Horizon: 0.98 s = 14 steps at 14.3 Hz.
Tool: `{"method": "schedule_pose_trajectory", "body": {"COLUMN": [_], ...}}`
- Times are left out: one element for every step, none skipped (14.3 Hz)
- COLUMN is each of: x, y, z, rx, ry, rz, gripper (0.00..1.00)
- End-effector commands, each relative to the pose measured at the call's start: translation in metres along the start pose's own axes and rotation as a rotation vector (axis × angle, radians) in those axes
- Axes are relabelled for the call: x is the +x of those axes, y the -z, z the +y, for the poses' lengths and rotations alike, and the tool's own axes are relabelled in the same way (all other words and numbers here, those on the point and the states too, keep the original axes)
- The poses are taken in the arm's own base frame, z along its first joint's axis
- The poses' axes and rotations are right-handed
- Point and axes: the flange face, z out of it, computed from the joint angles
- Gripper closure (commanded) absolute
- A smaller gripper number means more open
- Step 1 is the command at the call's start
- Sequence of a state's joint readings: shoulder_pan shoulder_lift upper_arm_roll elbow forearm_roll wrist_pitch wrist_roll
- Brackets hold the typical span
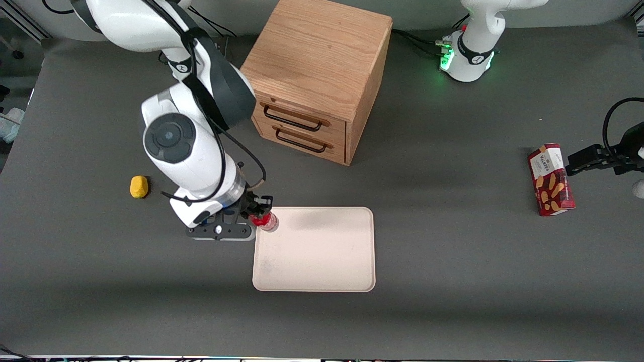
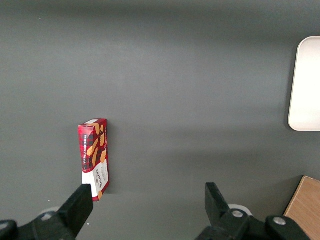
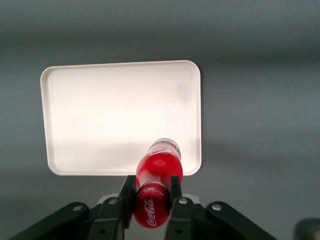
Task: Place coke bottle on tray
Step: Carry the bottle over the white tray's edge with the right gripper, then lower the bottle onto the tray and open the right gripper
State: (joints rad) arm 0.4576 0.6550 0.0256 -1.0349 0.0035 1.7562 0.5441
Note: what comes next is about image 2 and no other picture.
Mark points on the beige plastic tray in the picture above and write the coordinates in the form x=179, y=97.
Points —
x=307, y=85

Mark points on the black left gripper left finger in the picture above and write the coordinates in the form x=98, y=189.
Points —
x=72, y=215

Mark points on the wooden two-drawer cabinet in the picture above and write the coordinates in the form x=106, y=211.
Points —
x=306, y=210

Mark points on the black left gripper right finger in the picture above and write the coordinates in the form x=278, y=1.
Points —
x=220, y=217

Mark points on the red Walkers cookie box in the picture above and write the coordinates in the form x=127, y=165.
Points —
x=93, y=155

